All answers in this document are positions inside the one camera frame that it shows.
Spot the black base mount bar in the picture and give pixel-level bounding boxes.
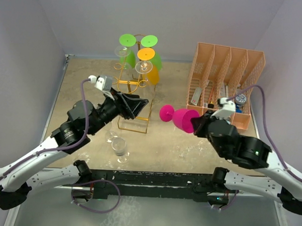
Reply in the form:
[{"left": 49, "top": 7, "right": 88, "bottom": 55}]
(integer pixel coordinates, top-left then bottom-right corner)
[{"left": 72, "top": 160, "right": 238, "bottom": 206}]

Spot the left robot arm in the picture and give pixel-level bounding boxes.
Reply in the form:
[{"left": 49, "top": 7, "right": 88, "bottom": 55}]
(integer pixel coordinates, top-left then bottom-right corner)
[{"left": 0, "top": 90, "right": 149, "bottom": 210}]

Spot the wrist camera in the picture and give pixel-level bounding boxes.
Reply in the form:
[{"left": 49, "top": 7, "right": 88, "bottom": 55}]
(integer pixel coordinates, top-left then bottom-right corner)
[
  {"left": 211, "top": 97, "right": 236, "bottom": 120},
  {"left": 88, "top": 75, "right": 114, "bottom": 100}
]

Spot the small green wine glass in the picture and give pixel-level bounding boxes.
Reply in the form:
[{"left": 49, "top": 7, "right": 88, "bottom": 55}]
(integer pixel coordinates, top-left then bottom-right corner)
[{"left": 119, "top": 33, "right": 137, "bottom": 68}]

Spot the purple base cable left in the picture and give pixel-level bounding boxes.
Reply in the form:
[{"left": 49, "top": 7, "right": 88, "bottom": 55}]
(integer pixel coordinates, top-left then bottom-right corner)
[{"left": 70, "top": 177, "right": 123, "bottom": 214}]

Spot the clear glass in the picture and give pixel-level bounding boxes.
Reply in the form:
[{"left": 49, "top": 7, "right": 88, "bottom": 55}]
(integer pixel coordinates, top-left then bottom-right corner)
[
  {"left": 115, "top": 45, "right": 133, "bottom": 70},
  {"left": 111, "top": 137, "right": 129, "bottom": 164},
  {"left": 104, "top": 122, "right": 118, "bottom": 143},
  {"left": 134, "top": 60, "right": 153, "bottom": 87}
]

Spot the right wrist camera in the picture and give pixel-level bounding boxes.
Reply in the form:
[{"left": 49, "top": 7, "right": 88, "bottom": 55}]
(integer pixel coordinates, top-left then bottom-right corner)
[{"left": 211, "top": 97, "right": 236, "bottom": 120}]

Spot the pink plastic goblet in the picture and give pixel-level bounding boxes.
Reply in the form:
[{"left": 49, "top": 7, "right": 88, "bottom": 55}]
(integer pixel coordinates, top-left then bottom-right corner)
[{"left": 159, "top": 104, "right": 200, "bottom": 133}]

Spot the orange plastic desk organizer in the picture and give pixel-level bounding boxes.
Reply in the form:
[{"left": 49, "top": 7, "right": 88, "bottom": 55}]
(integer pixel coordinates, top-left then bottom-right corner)
[{"left": 186, "top": 42, "right": 265, "bottom": 115}]

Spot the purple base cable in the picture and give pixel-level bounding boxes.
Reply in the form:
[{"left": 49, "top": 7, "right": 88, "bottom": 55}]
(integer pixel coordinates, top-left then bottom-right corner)
[
  {"left": 210, "top": 189, "right": 239, "bottom": 213},
  {"left": 70, "top": 177, "right": 123, "bottom": 214}
]

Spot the gold wire glass rack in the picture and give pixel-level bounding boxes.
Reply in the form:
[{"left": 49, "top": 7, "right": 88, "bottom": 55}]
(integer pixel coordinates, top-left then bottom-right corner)
[{"left": 113, "top": 33, "right": 155, "bottom": 134}]

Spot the large green wine glass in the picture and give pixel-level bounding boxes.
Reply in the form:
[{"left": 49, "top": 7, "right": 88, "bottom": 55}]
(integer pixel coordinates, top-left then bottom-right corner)
[{"left": 137, "top": 35, "right": 162, "bottom": 71}]

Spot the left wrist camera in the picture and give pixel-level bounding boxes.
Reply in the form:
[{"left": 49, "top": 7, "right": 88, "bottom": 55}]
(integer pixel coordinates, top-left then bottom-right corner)
[{"left": 88, "top": 75, "right": 114, "bottom": 100}]

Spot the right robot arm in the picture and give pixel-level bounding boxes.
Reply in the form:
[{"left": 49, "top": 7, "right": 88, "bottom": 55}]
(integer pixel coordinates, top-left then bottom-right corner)
[{"left": 190, "top": 114, "right": 302, "bottom": 215}]

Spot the round blue tin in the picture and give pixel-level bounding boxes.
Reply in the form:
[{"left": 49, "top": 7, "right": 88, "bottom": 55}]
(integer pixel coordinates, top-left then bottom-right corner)
[{"left": 235, "top": 93, "right": 247, "bottom": 106}]

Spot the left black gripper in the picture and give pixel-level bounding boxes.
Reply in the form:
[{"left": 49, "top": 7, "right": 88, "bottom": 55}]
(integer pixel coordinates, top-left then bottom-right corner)
[{"left": 88, "top": 86, "right": 148, "bottom": 137}]

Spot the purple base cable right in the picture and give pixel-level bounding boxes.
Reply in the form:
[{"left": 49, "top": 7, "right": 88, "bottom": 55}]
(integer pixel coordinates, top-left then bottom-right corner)
[{"left": 210, "top": 189, "right": 239, "bottom": 213}]

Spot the yellow plastic goblet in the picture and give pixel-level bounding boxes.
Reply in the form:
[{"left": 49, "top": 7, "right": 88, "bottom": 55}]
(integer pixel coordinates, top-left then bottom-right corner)
[{"left": 135, "top": 47, "right": 160, "bottom": 86}]

